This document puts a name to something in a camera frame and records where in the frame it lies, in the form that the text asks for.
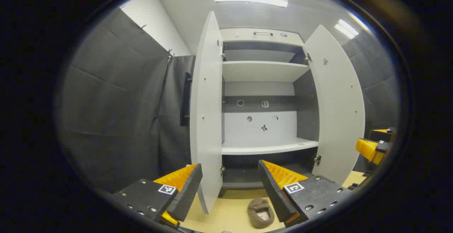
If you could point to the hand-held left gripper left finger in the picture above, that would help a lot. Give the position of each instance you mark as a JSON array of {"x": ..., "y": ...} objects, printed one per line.
[{"x": 187, "y": 194}]

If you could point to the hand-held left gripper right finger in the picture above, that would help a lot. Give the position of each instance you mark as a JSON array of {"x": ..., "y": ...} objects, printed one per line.
[{"x": 274, "y": 194}]

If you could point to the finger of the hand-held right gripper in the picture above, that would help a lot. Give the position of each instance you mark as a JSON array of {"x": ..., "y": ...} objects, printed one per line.
[
  {"x": 382, "y": 134},
  {"x": 368, "y": 149}
]

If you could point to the brown fuzzy shoe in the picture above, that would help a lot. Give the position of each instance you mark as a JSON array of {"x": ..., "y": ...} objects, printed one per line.
[{"x": 253, "y": 204}]

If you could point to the white cabinet door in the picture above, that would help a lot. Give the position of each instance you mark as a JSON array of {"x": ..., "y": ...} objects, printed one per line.
[
  {"x": 207, "y": 119},
  {"x": 339, "y": 112}
]

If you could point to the white shoe cabinet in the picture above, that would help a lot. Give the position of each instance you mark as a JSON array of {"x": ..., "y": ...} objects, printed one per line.
[{"x": 262, "y": 72}]

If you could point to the white cabinet drawer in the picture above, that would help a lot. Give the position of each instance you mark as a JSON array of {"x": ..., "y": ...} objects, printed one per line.
[{"x": 240, "y": 34}]

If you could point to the small ceiling light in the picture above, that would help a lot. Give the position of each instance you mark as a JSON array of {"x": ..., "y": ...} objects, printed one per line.
[{"x": 347, "y": 28}]

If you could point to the black cloth clip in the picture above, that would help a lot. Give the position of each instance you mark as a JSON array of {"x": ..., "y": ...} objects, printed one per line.
[
  {"x": 143, "y": 26},
  {"x": 170, "y": 55}
]

